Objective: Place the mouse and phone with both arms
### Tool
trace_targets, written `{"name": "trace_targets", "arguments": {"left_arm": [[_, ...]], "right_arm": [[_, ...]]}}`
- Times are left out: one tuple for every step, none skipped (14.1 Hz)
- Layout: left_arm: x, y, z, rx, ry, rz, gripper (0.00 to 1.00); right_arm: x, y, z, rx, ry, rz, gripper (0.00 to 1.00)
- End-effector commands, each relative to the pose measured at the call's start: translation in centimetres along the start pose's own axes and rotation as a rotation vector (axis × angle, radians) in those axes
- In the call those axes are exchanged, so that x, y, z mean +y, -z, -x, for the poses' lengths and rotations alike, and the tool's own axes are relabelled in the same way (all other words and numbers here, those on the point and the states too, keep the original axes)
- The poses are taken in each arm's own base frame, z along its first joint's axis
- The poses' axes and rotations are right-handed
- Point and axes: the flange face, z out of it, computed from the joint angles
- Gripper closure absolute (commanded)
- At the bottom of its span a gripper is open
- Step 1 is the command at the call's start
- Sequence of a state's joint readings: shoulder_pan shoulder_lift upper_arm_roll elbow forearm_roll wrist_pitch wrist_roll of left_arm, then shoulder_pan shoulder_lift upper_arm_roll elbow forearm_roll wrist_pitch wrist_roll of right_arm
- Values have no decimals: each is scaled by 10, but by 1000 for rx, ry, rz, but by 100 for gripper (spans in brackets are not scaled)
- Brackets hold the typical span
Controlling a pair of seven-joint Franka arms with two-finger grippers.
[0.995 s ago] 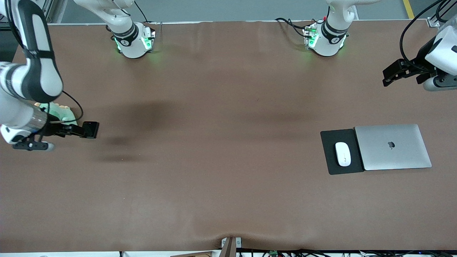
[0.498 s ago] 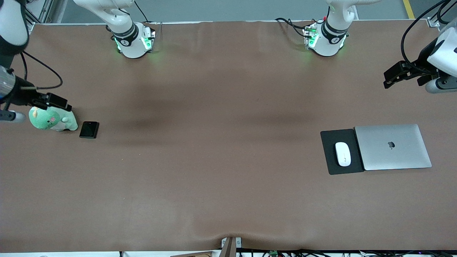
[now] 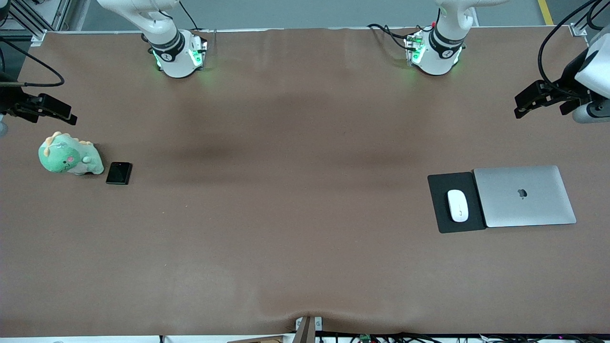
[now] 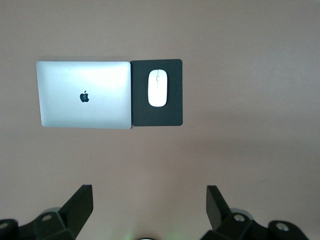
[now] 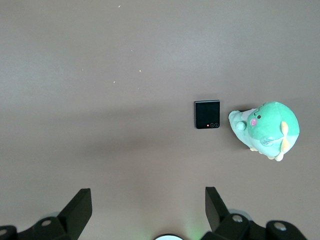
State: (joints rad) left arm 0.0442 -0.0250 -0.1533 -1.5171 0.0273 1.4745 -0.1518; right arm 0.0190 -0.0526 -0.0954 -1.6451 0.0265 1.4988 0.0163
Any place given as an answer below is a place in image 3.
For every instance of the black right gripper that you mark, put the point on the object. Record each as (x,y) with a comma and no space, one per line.
(10,102)

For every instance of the green dinosaur plush toy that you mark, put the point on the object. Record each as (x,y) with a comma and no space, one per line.
(66,157)

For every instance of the brown table cover mat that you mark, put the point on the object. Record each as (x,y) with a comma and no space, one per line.
(305,267)

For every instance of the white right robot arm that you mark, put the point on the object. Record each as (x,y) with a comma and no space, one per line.
(171,57)

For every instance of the silver laptop with apple logo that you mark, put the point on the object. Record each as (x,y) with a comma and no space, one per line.
(543,205)

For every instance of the white computer mouse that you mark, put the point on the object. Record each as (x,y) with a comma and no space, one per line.
(458,206)

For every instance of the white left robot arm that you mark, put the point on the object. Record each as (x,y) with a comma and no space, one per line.
(443,52)

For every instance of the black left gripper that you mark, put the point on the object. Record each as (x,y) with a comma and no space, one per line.
(570,77)

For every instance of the black mouse pad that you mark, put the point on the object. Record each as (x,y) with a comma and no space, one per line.
(438,214)

